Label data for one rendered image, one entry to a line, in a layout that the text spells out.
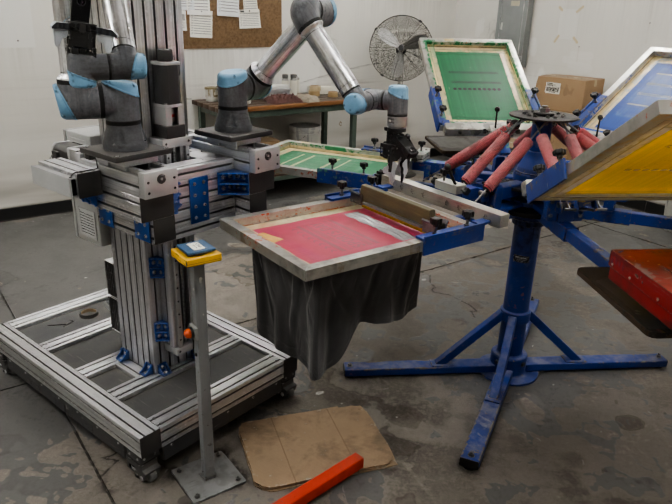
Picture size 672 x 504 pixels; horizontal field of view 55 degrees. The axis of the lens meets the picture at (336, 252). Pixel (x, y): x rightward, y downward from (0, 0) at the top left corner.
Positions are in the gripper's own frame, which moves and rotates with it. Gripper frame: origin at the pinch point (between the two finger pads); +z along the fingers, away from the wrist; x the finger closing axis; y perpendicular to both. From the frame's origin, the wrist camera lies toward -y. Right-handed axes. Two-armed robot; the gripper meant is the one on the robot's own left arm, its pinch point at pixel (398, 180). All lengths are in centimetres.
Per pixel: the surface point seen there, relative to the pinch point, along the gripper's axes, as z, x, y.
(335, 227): 16.2, 24.3, 7.1
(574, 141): -10, -78, -22
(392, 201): 8.0, 2.1, 0.3
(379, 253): 13.6, 32.7, -28.7
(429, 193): 9.0, -20.4, 3.2
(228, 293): 109, -6, 161
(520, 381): 112, -78, -11
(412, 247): 14.6, 18.2, -28.8
